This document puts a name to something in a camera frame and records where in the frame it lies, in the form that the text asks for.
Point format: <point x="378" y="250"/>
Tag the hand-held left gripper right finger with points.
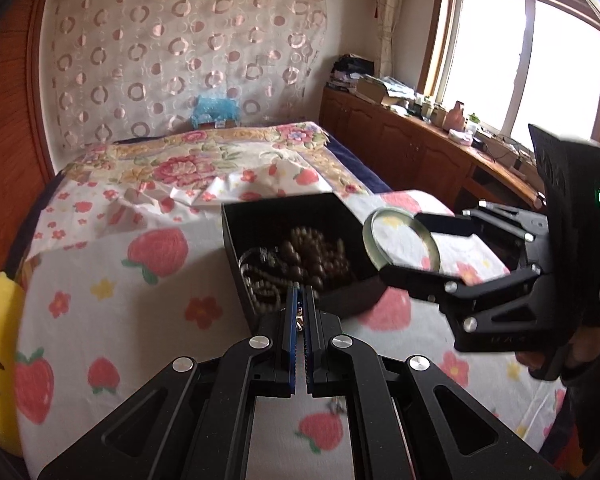
<point x="310" y="340"/>

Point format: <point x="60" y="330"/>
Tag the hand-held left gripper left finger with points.
<point x="292" y="340"/>

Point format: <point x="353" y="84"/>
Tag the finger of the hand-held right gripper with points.
<point x="450" y="224"/>
<point x="420" y="282"/>

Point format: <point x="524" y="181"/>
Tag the pale green jade bangle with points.
<point x="367" y="240"/>

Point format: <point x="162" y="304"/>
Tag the black box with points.
<point x="235" y="225"/>

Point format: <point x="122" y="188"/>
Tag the person's right hand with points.
<point x="597" y="345"/>

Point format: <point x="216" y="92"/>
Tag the tissue pack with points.
<point x="461" y="136"/>

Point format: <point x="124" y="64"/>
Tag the wooden cabinet counter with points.
<point x="405" y="145"/>

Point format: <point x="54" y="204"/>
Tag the green-capped bottle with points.
<point x="474" y="122"/>

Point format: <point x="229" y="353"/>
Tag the dark blue bed cover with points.
<point x="360" y="170"/>

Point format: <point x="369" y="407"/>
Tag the pink bottle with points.
<point x="455" y="116"/>

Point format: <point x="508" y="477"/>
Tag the row of small bottles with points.
<point x="430" y="109"/>

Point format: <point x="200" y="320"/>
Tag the open cardboard box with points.
<point x="380" y="91"/>

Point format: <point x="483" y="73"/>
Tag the strawberry-print bed sheet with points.
<point x="130" y="320"/>

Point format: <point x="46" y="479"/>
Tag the pile of dark clothes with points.
<point x="352" y="70"/>

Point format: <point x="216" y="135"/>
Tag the wooden-framed window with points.
<point x="505" y="50"/>

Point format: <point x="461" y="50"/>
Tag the floral blanket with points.
<point x="190" y="160"/>

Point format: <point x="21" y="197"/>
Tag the patterned window curtain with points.
<point x="387" y="20"/>

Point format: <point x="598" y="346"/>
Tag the brown wooden wardrobe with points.
<point x="10" y="135"/>

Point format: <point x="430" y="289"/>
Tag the circle-patterned sheer wall cloth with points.
<point x="180" y="50"/>

